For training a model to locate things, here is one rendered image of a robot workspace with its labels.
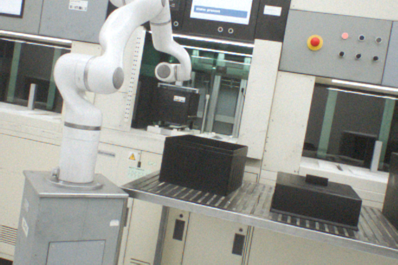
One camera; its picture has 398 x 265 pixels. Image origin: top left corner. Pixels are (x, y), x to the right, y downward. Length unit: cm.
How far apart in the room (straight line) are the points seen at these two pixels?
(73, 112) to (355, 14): 128
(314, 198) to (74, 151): 80
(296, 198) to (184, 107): 96
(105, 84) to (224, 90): 165
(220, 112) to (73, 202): 173
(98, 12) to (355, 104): 143
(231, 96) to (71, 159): 169
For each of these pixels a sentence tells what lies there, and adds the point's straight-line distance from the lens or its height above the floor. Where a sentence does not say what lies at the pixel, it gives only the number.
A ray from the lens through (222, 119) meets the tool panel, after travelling 289.
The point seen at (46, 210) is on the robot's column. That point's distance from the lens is 135.
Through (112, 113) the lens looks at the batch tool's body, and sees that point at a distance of 217.
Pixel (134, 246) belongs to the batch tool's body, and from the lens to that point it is 222.
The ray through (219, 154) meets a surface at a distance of 156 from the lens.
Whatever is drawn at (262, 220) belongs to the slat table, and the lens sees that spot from 139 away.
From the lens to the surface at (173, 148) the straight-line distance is 162.
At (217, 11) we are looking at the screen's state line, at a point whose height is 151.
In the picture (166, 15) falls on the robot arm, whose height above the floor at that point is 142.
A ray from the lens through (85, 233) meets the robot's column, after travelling 141.
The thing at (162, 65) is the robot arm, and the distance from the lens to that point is 191.
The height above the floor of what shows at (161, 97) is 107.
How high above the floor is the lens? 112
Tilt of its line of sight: 3 degrees down
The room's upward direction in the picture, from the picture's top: 9 degrees clockwise
